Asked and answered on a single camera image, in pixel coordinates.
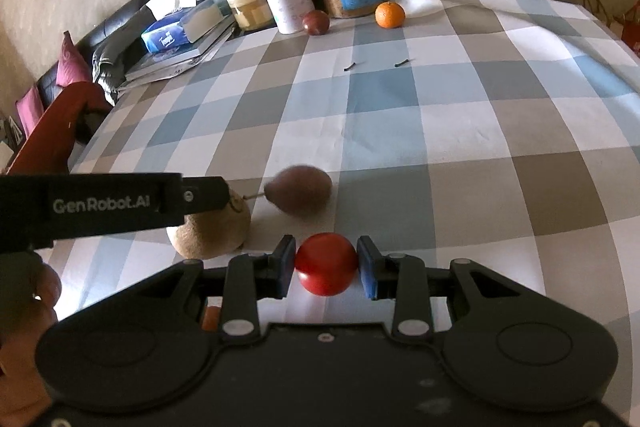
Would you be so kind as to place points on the red tomato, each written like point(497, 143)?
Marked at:
point(326, 264)

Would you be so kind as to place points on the red bag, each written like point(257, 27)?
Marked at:
point(631, 29)

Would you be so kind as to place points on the red chair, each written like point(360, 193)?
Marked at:
point(55, 127)

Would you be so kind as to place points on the black leather sofa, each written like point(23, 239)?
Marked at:
point(97, 34)

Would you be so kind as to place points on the checked tablecloth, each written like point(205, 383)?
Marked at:
point(450, 132)

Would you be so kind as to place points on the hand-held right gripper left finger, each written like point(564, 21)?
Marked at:
point(286, 264)

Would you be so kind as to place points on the grey jacket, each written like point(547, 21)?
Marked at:
point(107, 67)

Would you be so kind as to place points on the magenta cushion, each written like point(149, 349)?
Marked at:
point(30, 107)
point(67, 59)

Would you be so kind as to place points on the brown kiwi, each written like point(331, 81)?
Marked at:
point(212, 232)

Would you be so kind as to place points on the tangerine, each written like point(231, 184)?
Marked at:
point(389, 15)

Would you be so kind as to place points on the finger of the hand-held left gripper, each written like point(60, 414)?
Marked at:
point(205, 194)

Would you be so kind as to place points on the blue tissue pack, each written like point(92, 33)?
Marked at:
point(167, 37)

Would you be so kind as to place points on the person's left hand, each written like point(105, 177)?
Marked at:
point(20, 332)

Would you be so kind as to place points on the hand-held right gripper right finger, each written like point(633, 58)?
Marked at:
point(367, 269)

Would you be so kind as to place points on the stack of books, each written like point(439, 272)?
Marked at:
point(170, 59)

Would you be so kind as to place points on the dark red plum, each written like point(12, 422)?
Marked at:
point(315, 23)

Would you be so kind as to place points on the thick book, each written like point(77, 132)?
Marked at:
point(205, 19)

